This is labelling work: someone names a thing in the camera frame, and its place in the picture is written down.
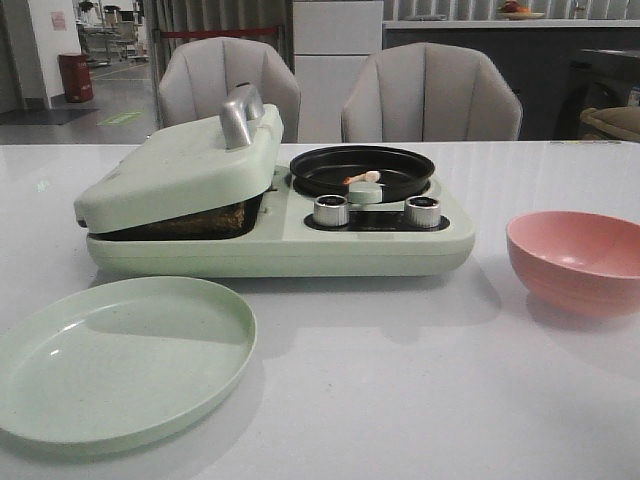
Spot small orange shrimp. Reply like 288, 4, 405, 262
342, 170, 381, 185

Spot bread slice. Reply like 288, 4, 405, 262
96, 195, 262, 241

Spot mint green breakfast maker lid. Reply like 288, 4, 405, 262
74, 104, 284, 234

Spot pink plastic bowl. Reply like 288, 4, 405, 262
506, 211, 639, 318

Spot mint green breakfast maker base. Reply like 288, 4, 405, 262
86, 165, 475, 278

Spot left silver control knob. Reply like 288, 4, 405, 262
312, 194, 349, 227

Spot silver control knob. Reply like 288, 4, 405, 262
312, 194, 349, 227
404, 195, 441, 229

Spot right silver control knob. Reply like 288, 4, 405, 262
404, 195, 441, 229

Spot black round frying pan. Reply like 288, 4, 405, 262
289, 144, 435, 203

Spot right grey upholstered chair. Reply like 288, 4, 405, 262
341, 42, 523, 143

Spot grey upholstered chair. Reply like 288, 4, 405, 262
341, 42, 523, 143
158, 37, 301, 143

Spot white cabinet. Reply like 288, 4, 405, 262
293, 1, 384, 143

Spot left grey upholstered chair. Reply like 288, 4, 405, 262
158, 37, 301, 143

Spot red barrier tape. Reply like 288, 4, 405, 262
159, 26, 280, 39

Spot mint green round plate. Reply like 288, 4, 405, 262
1, 277, 257, 455

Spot dark grey counter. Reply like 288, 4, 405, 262
383, 19, 639, 140

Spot fruit plate on counter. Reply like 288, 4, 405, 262
497, 0, 544, 20

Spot red bin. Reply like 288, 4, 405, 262
58, 53, 94, 103

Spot beige cushion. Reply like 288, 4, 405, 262
578, 106, 640, 143

